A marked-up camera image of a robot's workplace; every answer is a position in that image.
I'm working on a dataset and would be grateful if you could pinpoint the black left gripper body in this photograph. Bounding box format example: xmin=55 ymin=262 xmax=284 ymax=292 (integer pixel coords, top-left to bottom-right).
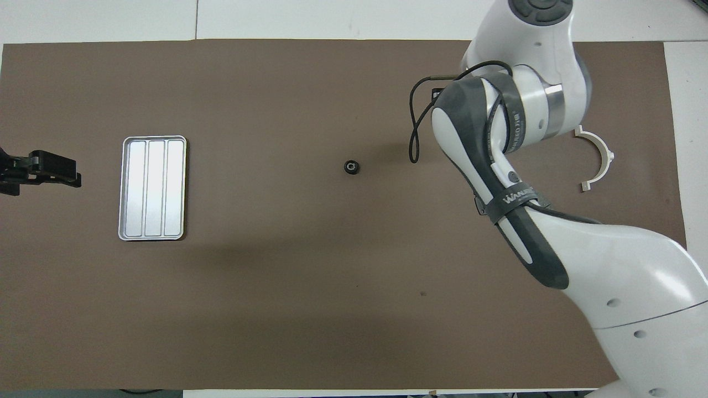
xmin=0 ymin=145 xmax=35 ymax=197

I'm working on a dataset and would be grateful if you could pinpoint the silver metal tray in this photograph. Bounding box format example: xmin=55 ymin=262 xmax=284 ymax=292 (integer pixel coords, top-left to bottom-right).
xmin=118 ymin=135 xmax=188 ymax=242

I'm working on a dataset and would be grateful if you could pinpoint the brown table mat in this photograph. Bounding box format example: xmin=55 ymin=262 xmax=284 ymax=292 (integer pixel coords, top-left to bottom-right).
xmin=0 ymin=40 xmax=688 ymax=391

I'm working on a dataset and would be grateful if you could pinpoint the white curved plastic bracket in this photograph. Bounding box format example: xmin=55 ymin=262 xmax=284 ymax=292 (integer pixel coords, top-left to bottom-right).
xmin=574 ymin=125 xmax=616 ymax=192

